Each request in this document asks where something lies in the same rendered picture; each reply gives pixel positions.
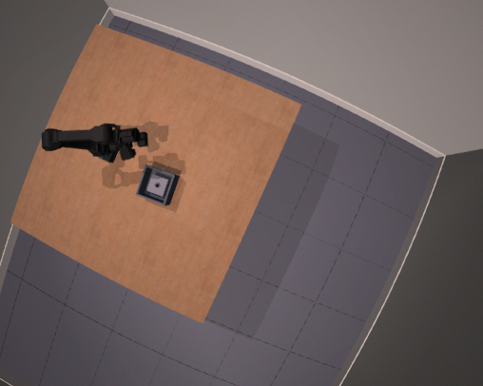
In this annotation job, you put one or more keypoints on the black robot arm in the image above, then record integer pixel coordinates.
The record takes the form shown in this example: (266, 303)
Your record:
(96, 140)

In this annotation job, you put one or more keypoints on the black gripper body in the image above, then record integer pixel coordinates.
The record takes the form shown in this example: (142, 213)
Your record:
(141, 143)

